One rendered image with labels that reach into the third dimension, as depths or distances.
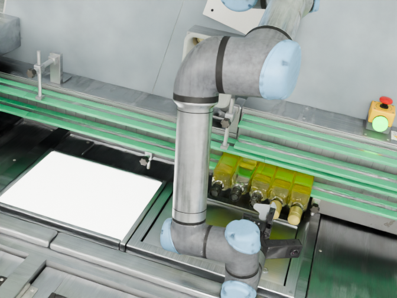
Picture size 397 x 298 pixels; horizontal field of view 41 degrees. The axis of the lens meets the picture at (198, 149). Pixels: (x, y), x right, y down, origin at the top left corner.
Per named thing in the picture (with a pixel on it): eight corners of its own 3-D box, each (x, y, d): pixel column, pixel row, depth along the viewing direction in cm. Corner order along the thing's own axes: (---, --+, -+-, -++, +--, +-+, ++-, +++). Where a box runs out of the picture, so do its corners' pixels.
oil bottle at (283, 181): (277, 169, 170) (265, 206, 152) (282, 154, 167) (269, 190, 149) (295, 174, 169) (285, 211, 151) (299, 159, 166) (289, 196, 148)
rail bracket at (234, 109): (225, 136, 169) (214, 154, 159) (233, 88, 161) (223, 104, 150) (234, 138, 169) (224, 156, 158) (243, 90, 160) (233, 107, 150)
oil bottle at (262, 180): (260, 164, 171) (246, 200, 153) (264, 149, 168) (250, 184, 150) (277, 168, 170) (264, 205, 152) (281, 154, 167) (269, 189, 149)
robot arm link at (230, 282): (254, 288, 112) (252, 317, 116) (264, 255, 122) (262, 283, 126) (218, 280, 114) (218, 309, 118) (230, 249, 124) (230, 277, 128)
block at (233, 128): (231, 122, 174) (225, 131, 168) (236, 96, 169) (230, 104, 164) (241, 125, 174) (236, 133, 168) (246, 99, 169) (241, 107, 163)
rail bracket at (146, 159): (151, 155, 182) (136, 174, 171) (153, 138, 179) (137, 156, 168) (162, 158, 182) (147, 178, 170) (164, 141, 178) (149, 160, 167)
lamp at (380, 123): (370, 126, 160) (370, 130, 157) (374, 113, 157) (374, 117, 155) (385, 130, 159) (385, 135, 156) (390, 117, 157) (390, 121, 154)
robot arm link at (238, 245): (205, 232, 112) (205, 272, 117) (257, 242, 109) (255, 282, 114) (215, 211, 118) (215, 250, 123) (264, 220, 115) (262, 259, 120)
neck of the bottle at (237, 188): (232, 191, 153) (228, 200, 149) (234, 182, 151) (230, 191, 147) (242, 194, 152) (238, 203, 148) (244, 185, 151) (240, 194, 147)
